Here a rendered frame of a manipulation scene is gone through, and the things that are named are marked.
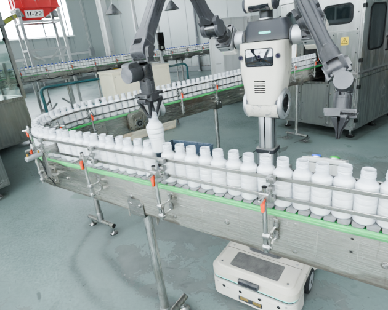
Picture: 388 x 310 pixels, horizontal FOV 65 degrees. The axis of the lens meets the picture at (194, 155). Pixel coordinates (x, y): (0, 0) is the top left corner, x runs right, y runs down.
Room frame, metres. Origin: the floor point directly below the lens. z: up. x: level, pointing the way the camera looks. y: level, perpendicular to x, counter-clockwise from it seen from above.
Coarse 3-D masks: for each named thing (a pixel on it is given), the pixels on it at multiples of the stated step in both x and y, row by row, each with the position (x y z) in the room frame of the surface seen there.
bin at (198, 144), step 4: (172, 140) 1.88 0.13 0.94; (176, 140) 1.86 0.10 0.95; (180, 140) 1.84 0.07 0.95; (172, 144) 1.88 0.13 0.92; (184, 144) 1.82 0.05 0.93; (188, 144) 1.80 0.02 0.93; (192, 144) 1.79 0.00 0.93; (196, 144) 1.77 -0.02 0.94; (200, 144) 1.75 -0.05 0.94; (204, 144) 1.73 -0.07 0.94; (208, 144) 1.72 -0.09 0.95; (212, 144) 1.70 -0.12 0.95; (172, 148) 1.87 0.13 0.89; (196, 148) 1.77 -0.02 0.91; (212, 148) 1.70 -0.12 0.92; (196, 152) 1.77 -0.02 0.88; (160, 156) 1.77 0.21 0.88; (212, 156) 1.69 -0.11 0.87; (156, 220) 1.32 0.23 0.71
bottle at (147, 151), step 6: (144, 144) 1.21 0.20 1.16; (150, 144) 1.22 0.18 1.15; (144, 150) 1.21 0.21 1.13; (150, 150) 1.21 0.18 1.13; (156, 156) 1.23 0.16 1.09; (144, 162) 1.21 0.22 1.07; (150, 162) 1.20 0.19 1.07; (156, 162) 1.22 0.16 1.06; (150, 168) 1.20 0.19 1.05; (156, 168) 1.21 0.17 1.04
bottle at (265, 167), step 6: (264, 156) 0.93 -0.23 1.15; (270, 156) 0.90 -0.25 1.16; (264, 162) 0.90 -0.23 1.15; (270, 162) 0.90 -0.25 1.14; (258, 168) 0.91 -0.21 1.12; (264, 168) 0.90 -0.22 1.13; (270, 168) 0.89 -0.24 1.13; (264, 174) 0.89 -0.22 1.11; (270, 174) 0.89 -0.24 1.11; (258, 180) 0.91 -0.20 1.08; (264, 180) 0.89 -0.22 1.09; (258, 186) 0.91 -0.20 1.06; (258, 198) 0.91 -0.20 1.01
